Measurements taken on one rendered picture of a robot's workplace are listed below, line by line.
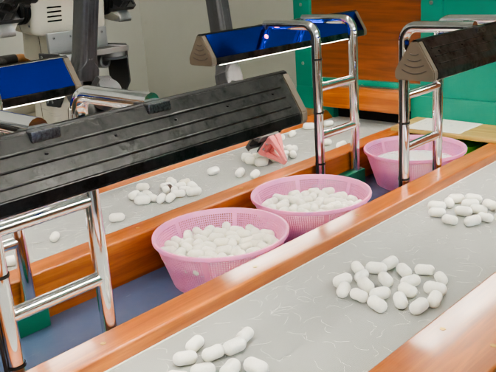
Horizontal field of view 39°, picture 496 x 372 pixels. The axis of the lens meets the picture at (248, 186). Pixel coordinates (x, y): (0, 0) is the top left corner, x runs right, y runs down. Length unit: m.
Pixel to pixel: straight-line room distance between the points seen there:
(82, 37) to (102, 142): 1.01
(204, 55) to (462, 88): 0.85
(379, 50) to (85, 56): 0.96
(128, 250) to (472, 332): 0.69
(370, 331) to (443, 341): 0.12
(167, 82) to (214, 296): 3.19
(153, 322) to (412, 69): 0.63
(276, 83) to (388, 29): 1.31
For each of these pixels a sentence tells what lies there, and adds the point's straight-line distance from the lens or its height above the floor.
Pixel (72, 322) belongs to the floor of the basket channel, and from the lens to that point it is 1.29.
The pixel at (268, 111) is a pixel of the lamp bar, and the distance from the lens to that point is 0.93.
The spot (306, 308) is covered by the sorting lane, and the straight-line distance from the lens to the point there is 1.11.
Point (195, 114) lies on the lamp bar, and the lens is 0.85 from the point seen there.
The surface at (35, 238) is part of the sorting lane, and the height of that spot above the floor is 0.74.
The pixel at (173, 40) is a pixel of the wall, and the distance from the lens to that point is 4.13.
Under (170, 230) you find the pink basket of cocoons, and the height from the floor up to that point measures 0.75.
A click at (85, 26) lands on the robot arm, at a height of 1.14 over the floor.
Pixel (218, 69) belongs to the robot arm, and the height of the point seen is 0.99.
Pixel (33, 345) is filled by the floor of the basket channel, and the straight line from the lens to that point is 1.24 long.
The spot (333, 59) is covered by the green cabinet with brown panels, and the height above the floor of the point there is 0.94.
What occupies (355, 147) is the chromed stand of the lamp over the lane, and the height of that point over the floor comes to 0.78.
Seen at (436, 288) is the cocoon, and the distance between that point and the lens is 1.14.
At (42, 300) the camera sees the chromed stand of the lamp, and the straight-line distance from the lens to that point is 0.98.
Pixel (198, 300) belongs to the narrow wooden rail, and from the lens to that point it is 1.10.
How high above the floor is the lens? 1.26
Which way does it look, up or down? 18 degrees down
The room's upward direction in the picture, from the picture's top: 4 degrees counter-clockwise
